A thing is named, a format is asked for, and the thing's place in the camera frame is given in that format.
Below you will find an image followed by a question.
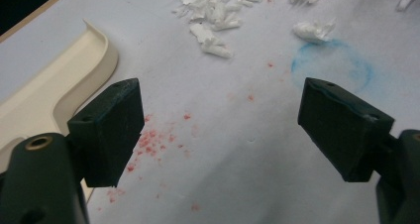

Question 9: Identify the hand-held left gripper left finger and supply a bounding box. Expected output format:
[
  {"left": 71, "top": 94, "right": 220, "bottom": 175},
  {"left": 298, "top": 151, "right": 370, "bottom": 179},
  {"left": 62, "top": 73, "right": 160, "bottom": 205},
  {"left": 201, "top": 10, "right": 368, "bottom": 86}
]
[{"left": 67, "top": 77, "right": 146, "bottom": 188}]

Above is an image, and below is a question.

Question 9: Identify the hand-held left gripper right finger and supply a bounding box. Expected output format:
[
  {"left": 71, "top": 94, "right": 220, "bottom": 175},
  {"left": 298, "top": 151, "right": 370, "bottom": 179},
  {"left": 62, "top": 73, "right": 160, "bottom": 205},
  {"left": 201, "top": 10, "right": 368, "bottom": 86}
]
[{"left": 297, "top": 77, "right": 395, "bottom": 182}]

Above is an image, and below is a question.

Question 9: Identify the cream plastic dustpan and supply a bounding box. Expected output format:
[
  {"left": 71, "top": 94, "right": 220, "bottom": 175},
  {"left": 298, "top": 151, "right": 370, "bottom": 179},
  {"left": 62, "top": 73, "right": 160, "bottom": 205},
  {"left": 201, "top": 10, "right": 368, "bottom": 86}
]
[{"left": 0, "top": 19, "right": 119, "bottom": 205}]

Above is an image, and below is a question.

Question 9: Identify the pile of white paper scraps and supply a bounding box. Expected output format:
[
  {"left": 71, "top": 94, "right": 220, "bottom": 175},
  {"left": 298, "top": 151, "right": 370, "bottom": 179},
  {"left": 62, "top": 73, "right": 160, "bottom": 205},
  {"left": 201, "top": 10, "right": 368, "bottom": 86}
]
[{"left": 167, "top": 0, "right": 341, "bottom": 59}]

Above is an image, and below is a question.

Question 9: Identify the white table cover sheet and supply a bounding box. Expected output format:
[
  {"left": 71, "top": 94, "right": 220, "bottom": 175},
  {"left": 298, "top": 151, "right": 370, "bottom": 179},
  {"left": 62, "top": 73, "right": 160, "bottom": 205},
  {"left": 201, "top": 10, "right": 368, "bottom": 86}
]
[{"left": 0, "top": 0, "right": 420, "bottom": 224}]

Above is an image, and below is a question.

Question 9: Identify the wooden table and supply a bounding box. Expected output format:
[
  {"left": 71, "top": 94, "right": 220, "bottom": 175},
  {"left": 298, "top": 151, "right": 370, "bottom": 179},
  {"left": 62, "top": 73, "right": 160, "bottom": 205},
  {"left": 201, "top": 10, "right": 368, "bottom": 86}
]
[{"left": 0, "top": 0, "right": 77, "bottom": 44}]

